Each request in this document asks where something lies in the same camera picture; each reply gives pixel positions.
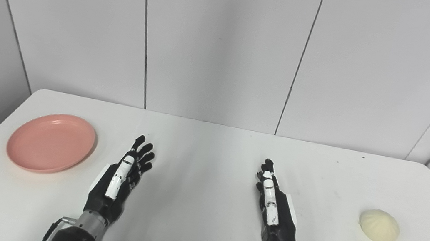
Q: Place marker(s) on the cream steamed bun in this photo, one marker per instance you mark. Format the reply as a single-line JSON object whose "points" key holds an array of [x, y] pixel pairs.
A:
{"points": [[379, 227]]}

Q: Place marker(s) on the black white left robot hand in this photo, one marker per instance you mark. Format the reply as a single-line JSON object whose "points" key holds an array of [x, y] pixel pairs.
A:
{"points": [[116, 191]]}

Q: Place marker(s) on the pink round plate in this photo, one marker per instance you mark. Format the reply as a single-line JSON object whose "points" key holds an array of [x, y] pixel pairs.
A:
{"points": [[51, 143]]}

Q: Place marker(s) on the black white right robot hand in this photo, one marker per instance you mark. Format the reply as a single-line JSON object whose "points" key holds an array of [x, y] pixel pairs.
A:
{"points": [[275, 213]]}

